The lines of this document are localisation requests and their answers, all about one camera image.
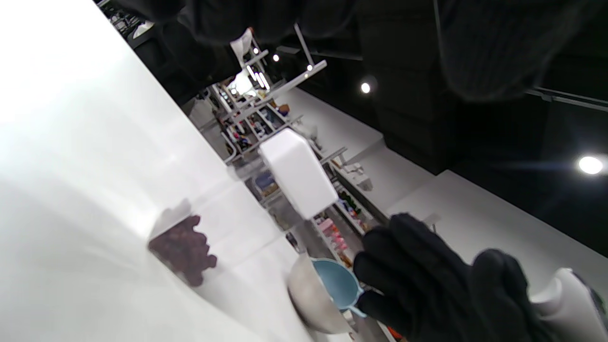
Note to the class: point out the person's left hand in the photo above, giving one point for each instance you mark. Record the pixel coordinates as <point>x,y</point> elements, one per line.
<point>475,42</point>

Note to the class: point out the metal stand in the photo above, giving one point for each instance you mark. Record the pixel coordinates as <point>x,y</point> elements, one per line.
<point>304,47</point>

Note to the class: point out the black and white controller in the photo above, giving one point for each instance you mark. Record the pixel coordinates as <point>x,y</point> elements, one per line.
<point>572,304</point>

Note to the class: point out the steel mixing bowl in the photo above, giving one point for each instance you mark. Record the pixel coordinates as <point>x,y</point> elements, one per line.
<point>308,299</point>

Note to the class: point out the white shelving rack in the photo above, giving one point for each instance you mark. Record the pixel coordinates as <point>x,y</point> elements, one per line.
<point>266,118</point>

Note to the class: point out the clear square coffee jar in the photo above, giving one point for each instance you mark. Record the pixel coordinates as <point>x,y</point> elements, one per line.
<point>213,228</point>

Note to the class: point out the white square jar lid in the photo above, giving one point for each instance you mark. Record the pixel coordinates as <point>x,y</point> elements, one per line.
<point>299,171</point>

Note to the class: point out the blue plastic funnel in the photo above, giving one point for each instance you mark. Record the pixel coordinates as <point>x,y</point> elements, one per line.
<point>339,285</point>

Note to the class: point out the pile of dark red cranberries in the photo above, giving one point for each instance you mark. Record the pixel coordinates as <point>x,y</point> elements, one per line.
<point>185,251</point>

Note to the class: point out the black office chair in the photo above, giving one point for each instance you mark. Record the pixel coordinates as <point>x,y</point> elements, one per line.
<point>185,61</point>

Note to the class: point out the person's right hand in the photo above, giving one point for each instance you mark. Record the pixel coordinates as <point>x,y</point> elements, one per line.
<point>437,285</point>

